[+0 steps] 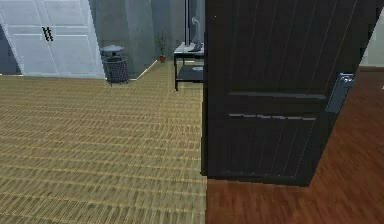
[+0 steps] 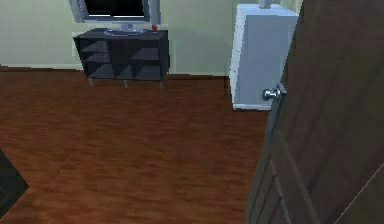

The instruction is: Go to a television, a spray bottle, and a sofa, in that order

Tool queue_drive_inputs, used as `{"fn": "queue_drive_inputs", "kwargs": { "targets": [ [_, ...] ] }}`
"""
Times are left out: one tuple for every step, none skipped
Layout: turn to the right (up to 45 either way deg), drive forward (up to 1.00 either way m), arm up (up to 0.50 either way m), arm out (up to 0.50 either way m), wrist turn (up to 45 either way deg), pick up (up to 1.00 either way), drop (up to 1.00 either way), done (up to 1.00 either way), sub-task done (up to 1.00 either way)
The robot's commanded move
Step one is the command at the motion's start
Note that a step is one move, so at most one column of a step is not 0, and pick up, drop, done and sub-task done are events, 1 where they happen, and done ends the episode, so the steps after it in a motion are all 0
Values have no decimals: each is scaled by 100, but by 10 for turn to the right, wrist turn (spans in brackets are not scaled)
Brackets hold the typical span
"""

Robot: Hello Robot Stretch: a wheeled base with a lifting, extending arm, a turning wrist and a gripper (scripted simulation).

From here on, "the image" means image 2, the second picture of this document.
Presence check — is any black television stand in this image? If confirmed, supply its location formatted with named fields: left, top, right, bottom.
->
left=72, top=27, right=170, bottom=90

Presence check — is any silver television set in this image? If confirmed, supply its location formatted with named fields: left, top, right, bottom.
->
left=68, top=0, right=162, bottom=37

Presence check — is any silver round door knob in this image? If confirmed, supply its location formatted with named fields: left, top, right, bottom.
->
left=261, top=85, right=283, bottom=102

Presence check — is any white cabinet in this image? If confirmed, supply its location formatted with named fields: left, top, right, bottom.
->
left=229, top=3, right=300, bottom=111

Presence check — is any dark brown room door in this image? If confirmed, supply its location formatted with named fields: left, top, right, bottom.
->
left=245, top=0, right=384, bottom=224

